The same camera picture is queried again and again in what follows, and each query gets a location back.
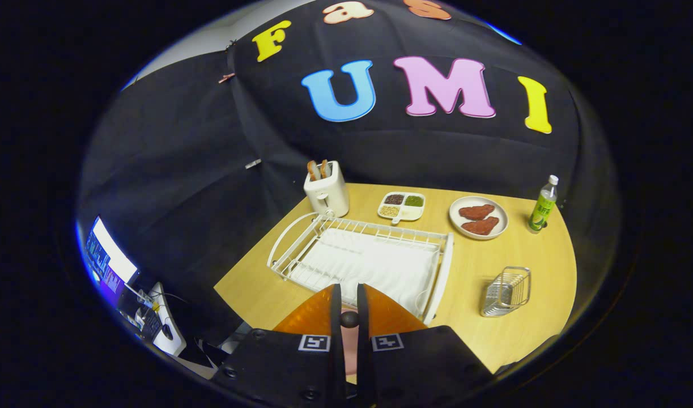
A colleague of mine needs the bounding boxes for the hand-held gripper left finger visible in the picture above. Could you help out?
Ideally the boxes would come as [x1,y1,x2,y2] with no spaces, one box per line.
[210,283,347,408]

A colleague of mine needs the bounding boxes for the green drink bottle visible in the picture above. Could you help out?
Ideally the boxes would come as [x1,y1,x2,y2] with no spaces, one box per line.
[528,175,559,234]

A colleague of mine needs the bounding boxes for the beige round serving dish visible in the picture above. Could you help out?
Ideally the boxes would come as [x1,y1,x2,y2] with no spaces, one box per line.
[449,195,509,240]

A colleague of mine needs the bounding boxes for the white toaster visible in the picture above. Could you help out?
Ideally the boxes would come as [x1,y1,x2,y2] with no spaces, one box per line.
[304,160,350,218]

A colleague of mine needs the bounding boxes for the white divided condiment dish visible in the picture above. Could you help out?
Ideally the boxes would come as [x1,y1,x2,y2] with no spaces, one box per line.
[377,192,426,225]

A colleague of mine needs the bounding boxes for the white side desk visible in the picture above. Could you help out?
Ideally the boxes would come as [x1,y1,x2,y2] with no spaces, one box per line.
[117,282,187,358]

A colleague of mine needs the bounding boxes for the silver wire basket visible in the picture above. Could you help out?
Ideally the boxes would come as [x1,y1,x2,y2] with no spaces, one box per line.
[481,266,532,317]

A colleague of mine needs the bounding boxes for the white wire dish rack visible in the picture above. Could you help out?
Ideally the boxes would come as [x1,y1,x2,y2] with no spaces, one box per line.
[267,211,454,325]

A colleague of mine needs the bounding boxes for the pink plate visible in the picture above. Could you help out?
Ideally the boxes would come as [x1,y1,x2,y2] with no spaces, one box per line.
[341,326,359,379]

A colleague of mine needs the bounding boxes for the computer monitor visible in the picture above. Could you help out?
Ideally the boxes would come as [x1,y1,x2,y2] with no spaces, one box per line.
[84,216,138,295]

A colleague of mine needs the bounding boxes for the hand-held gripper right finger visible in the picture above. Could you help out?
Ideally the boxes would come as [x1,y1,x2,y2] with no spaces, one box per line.
[356,283,494,408]

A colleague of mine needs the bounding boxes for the brown meat steak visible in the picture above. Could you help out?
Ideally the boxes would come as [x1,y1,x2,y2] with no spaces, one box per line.
[458,204,496,220]
[461,216,500,236]

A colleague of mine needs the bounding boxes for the black backdrop cloth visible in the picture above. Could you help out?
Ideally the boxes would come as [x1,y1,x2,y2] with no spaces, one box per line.
[77,0,622,341]

